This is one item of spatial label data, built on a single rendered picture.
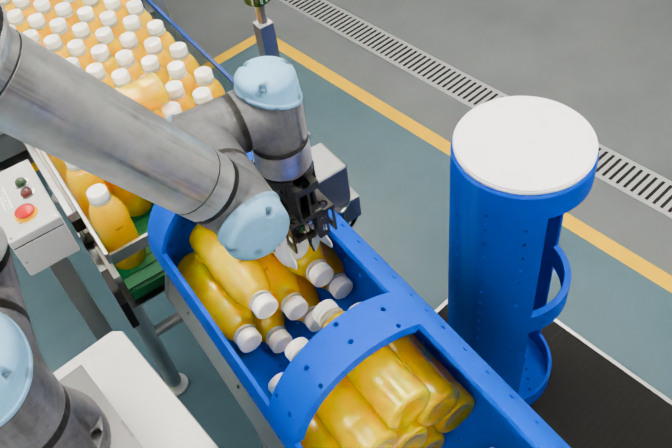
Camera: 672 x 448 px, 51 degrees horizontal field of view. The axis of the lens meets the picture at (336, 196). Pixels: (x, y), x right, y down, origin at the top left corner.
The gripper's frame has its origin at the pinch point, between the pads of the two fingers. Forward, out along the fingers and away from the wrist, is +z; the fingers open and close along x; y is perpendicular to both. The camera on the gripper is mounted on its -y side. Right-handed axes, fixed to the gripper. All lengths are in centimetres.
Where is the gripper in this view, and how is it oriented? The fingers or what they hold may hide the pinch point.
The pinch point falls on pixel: (298, 249)
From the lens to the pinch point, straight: 110.3
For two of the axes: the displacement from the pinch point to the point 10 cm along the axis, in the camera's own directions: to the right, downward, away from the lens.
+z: 1.1, 6.8, 7.2
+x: 8.1, -4.8, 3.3
